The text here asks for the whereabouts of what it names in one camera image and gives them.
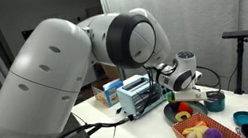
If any gray round plate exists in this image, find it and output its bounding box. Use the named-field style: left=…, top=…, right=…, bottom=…
left=161, top=95, right=210, bottom=127

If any black stand with bar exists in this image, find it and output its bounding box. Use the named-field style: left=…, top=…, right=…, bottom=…
left=220, top=27, right=248, bottom=97

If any gray curtain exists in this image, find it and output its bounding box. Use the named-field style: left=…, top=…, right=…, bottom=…
left=98, top=0, right=248, bottom=128

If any yellow plush banana toy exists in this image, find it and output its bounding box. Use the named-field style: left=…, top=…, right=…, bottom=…
left=181, top=124, right=211, bottom=138

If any orange toy fruit slice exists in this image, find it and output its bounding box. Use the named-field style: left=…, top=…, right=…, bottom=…
left=192, top=119, right=208, bottom=129

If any red checkered cardboard basket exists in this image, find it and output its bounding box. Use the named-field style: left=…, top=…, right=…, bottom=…
left=169, top=101, right=246, bottom=138

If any black cable bundle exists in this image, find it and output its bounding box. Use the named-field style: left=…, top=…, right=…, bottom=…
left=0, top=59, right=190, bottom=138

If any light blue toy toaster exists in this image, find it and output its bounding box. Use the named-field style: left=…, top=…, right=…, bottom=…
left=113, top=70, right=170, bottom=122

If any teal toy pot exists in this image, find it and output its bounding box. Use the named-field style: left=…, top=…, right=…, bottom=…
left=202, top=89, right=228, bottom=115

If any purple plush toy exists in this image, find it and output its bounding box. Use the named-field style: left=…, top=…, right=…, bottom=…
left=200, top=126, right=225, bottom=138

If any red-orange plush ball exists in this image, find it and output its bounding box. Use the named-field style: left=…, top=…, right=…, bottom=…
left=175, top=100, right=195, bottom=118

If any blue white cardboard carton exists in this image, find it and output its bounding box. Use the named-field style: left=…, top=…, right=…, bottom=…
left=91, top=76, right=128, bottom=110

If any brown cardboard box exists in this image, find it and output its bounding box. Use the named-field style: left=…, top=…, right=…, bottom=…
left=101, top=61, right=122, bottom=82

